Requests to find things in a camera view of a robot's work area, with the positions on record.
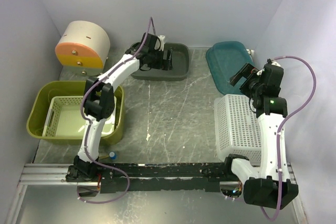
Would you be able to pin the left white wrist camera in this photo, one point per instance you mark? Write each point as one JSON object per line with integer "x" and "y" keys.
{"x": 161, "y": 40}

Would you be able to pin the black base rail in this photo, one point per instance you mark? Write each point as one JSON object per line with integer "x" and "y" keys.
{"x": 209, "y": 177}

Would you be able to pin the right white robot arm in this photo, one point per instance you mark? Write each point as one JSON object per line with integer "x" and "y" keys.
{"x": 270, "y": 186}

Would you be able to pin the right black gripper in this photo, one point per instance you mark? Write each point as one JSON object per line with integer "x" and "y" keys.
{"x": 245, "y": 72}

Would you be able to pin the cream cylinder orange drawers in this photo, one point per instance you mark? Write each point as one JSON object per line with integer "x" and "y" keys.
{"x": 83, "y": 48}

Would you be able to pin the teal transparent container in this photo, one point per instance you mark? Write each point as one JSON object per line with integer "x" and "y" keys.
{"x": 224, "y": 60}

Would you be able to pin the olive green large tub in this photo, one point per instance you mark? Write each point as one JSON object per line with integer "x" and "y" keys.
{"x": 112, "y": 131}

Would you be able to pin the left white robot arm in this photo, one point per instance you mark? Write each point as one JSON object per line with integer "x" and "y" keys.
{"x": 98, "y": 102}

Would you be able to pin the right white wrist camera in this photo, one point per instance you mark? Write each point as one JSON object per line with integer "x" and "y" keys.
{"x": 273, "y": 63}

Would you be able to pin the white perforated basket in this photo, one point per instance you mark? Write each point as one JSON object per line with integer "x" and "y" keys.
{"x": 236, "y": 128}

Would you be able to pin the dark grey container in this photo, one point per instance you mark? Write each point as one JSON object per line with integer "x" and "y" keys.
{"x": 180, "y": 66}

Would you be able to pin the cream perforated basket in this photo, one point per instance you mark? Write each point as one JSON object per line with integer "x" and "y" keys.
{"x": 64, "y": 119}

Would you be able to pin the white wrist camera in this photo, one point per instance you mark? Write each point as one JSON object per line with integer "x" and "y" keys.
{"x": 161, "y": 40}
{"x": 273, "y": 63}

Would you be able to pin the small blue capped bottle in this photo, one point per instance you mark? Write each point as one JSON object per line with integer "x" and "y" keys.
{"x": 112, "y": 155}

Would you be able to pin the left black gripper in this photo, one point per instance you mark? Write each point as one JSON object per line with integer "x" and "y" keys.
{"x": 165, "y": 65}

